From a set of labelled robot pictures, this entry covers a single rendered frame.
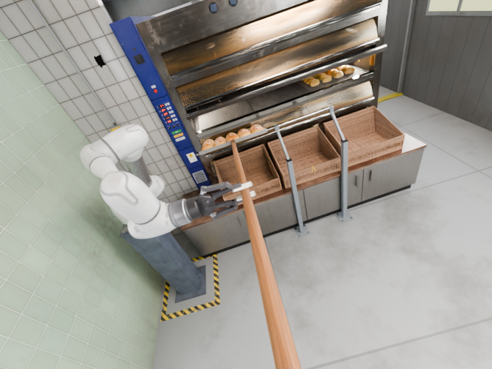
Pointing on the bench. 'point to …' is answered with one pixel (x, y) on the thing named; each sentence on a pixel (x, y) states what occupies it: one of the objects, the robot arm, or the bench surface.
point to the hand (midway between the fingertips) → (244, 191)
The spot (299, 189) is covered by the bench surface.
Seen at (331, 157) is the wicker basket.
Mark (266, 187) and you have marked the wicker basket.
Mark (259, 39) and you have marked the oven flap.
